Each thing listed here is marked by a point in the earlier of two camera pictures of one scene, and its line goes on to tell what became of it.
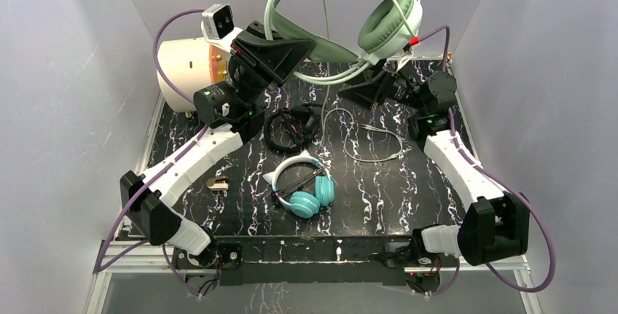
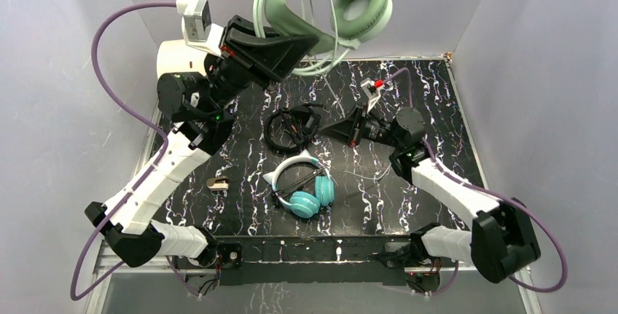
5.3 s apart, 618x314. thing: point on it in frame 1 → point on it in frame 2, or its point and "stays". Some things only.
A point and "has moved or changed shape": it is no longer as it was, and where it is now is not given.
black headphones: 290,128 stays
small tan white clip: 221,183 stays
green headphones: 355,13 has moved or changed shape
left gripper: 248,55 stays
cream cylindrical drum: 186,63 stays
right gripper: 365,94 → 347,131
